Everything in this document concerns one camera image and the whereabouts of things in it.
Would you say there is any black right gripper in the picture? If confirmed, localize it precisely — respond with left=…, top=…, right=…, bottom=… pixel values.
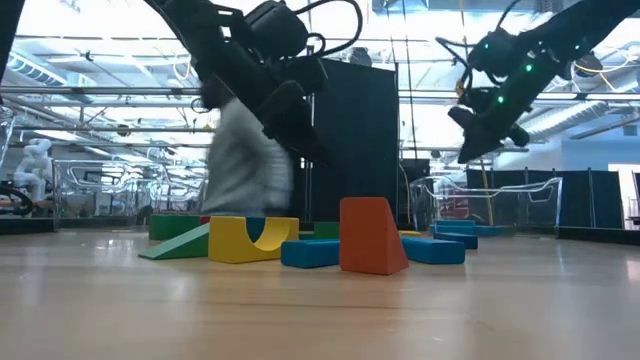
left=447, top=47, right=564, bottom=165

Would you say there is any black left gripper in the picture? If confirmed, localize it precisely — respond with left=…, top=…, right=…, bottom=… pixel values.
left=259, top=53, right=334, bottom=169

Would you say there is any blue rectangular block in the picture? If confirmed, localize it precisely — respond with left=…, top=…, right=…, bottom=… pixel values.
left=433, top=219, right=477, bottom=234
left=473, top=224, right=516, bottom=238
left=280, top=238, right=342, bottom=270
left=432, top=230, right=479, bottom=251

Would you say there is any blue arch block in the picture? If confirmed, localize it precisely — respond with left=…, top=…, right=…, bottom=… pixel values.
left=245, top=216, right=268, bottom=244

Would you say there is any long blue block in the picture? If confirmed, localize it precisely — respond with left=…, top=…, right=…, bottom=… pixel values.
left=399, top=236, right=467, bottom=266

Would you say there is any yellow arch block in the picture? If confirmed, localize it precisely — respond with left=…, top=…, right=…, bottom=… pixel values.
left=208, top=215, right=300, bottom=265

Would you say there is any white cloth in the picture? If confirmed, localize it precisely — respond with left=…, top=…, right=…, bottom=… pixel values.
left=201, top=97, right=295, bottom=217

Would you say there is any black folding partition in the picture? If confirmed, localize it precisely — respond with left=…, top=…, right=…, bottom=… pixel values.
left=299, top=58, right=401, bottom=224

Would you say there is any clear plastic bin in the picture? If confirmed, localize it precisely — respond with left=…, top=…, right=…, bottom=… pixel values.
left=408, top=174, right=565, bottom=234
left=52, top=158, right=209, bottom=221

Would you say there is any green triangle block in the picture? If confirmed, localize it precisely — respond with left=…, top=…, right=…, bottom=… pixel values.
left=298, top=221, right=341, bottom=241

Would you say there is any orange triangle block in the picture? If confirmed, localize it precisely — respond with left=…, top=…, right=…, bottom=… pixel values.
left=339, top=196, right=410, bottom=276

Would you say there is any green arch block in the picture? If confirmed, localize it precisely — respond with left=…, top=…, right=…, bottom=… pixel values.
left=148, top=213, right=211, bottom=241

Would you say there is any green wedge block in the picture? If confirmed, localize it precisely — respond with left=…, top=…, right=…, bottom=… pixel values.
left=138, top=222, right=211, bottom=261

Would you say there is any white humanoid robot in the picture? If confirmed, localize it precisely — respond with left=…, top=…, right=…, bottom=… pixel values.
left=12, top=137, right=54, bottom=204

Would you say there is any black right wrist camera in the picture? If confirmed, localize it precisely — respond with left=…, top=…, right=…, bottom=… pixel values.
left=467, top=27, right=521, bottom=76

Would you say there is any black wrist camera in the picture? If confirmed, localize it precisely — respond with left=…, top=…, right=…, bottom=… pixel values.
left=243, top=0, right=310, bottom=60
left=467, top=27, right=521, bottom=76

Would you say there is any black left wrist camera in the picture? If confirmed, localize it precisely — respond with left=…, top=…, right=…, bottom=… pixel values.
left=243, top=0, right=310, bottom=60

